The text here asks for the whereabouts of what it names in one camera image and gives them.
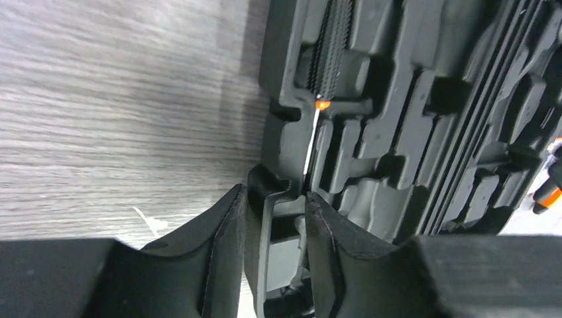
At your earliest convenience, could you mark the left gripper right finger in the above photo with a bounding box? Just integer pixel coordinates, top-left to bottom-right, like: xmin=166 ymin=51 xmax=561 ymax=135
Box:
xmin=306 ymin=193 xmax=561 ymax=317

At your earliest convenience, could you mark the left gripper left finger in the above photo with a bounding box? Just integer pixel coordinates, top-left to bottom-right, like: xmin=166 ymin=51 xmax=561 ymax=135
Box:
xmin=1 ymin=184 xmax=247 ymax=317

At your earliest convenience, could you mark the black tool kit case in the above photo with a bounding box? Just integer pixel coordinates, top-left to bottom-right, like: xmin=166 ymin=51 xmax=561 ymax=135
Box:
xmin=245 ymin=1 xmax=561 ymax=317

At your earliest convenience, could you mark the small orange black screwdriver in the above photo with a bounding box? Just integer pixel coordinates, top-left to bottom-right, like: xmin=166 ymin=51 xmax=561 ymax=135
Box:
xmin=303 ymin=1 xmax=353 ymax=175

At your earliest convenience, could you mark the thin orange black screwdriver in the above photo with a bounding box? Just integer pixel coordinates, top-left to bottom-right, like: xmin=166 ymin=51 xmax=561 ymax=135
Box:
xmin=532 ymin=146 xmax=561 ymax=215

